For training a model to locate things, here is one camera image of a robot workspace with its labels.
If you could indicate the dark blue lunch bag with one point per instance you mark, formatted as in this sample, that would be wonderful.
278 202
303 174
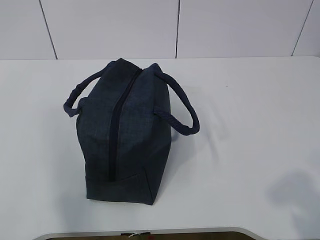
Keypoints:
124 118

